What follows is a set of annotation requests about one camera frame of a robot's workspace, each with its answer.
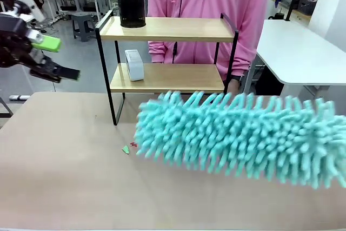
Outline pink sleeved left forearm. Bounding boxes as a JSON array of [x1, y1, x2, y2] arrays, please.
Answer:
[[219, 36, 258, 80]]

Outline person's left hand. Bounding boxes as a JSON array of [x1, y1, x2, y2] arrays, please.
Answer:
[[226, 80, 241, 95]]

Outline white box-shaped device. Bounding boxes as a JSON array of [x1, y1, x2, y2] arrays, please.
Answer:
[[124, 49, 145, 82]]

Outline teal chenille duster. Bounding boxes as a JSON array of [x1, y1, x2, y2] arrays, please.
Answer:
[[134, 90, 346, 190]]

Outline pink sleeved right forearm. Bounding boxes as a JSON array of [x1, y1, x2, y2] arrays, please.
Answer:
[[148, 41, 174, 64]]

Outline grey plastic stool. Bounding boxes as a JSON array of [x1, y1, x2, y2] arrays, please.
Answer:
[[71, 12, 97, 42]]

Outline white side table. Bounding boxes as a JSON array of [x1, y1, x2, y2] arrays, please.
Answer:
[[243, 19, 346, 101]]

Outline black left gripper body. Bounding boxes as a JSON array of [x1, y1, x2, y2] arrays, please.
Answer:
[[0, 13, 41, 69]]

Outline black plastic crate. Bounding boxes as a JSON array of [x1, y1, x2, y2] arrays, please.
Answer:
[[297, 0, 317, 16]]

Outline black mesh pen holder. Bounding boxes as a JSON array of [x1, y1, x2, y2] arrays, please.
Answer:
[[116, 0, 147, 29]]

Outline black frame wooden shelf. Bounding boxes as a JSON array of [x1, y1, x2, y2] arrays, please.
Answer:
[[95, 9, 239, 126]]

